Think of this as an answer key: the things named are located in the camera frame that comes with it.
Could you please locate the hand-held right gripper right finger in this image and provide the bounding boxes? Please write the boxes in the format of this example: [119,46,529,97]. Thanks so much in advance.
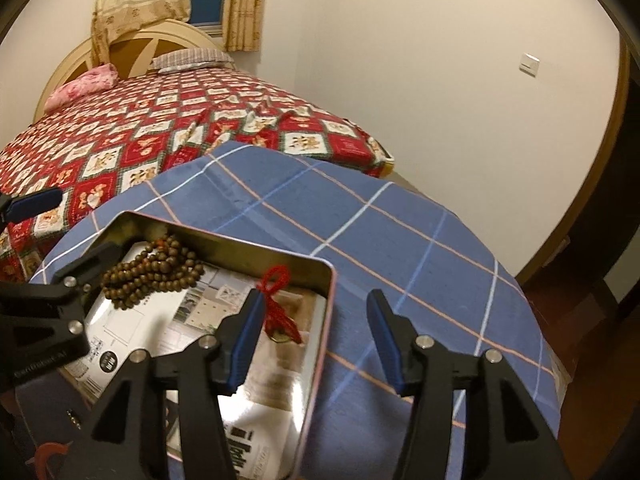
[365,288,576,480]

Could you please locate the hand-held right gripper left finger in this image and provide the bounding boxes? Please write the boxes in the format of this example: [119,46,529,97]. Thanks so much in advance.
[75,287,266,480]

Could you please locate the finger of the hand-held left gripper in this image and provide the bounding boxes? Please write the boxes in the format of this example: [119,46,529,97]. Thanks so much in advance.
[0,242,130,361]
[0,189,65,226]

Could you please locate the red knot coin charm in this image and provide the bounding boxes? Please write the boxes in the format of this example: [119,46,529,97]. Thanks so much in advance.
[256,265,305,346]

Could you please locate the pink tin box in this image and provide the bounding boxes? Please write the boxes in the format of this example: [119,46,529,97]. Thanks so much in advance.
[59,211,338,480]

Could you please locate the brown wooden bead necklace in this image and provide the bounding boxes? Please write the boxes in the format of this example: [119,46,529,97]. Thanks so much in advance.
[100,234,207,311]

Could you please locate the blue plaid blanket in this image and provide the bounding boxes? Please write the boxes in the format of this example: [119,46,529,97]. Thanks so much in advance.
[27,141,571,480]

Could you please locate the pink pillow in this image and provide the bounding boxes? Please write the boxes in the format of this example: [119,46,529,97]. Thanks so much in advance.
[44,62,119,112]

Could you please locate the bed with red patterned quilt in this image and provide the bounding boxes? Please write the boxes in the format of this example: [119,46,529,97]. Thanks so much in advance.
[0,67,396,283]

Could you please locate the striped pillow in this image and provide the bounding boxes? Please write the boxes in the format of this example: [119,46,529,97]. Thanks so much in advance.
[151,49,236,75]

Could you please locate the cream wooden headboard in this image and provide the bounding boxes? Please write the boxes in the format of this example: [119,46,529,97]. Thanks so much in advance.
[32,19,236,123]

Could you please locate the dark wooden furniture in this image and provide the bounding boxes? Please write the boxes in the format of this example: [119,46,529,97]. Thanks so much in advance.
[520,35,640,480]

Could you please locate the wooden door frame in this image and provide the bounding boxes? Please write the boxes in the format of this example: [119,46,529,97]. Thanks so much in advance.
[514,30,632,291]

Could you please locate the white wall switch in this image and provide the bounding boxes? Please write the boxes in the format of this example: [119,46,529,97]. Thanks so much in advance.
[517,52,542,77]

